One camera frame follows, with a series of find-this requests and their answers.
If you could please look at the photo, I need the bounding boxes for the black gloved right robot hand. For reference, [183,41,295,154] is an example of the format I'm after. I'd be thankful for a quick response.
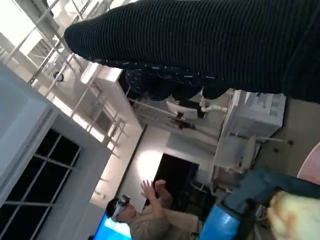
[63,0,320,103]

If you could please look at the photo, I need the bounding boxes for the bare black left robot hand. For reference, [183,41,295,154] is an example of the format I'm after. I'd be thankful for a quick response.
[199,166,320,240]

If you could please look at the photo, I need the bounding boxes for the round toy bun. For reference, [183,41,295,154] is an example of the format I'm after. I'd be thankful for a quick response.
[266,191,320,240]

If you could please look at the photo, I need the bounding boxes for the pink bowl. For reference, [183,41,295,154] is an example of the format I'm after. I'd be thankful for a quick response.
[297,142,320,182]

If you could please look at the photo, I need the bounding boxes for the black office chair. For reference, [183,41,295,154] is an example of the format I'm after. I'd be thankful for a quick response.
[184,179,218,213]

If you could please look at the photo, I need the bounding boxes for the person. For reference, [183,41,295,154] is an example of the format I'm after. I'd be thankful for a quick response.
[106,178,201,240]

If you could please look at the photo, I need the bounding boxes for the black cabinet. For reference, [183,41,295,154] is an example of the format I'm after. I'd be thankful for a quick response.
[152,152,201,198]

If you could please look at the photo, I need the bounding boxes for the white office chair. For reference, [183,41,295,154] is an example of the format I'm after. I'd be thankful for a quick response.
[234,136,295,173]

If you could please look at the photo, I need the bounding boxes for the white computer monitor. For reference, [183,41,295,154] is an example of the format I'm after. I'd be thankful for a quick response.
[166,99,198,120]

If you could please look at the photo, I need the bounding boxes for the white vented cabinet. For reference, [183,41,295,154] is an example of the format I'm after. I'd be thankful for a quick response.
[228,91,287,137]

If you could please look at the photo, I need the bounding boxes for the white headset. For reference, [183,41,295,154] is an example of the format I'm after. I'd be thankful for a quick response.
[113,194,132,217]

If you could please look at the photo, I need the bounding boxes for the blue lit computer screen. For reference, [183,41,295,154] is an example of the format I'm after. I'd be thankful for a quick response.
[93,213,132,240]

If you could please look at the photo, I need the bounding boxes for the metal shelf rack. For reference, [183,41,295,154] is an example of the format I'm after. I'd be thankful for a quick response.
[0,0,128,158]

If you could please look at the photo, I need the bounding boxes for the dark paned window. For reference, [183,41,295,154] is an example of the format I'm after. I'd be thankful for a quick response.
[0,128,83,240]

